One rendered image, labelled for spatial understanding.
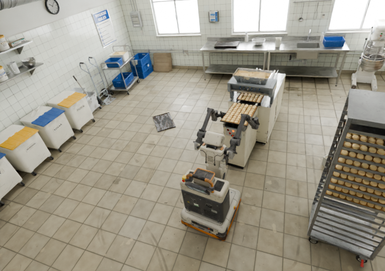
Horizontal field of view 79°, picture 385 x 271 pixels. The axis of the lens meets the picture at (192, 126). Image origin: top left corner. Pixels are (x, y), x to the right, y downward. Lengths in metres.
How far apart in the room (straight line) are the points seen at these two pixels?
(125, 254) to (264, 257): 1.71
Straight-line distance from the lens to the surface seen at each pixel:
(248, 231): 3.35
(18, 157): 4.93
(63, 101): 5.63
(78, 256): 3.70
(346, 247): 3.35
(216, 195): 2.63
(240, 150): 3.65
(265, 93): 3.86
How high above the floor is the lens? 2.93
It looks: 36 degrees down
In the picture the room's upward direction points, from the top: 8 degrees counter-clockwise
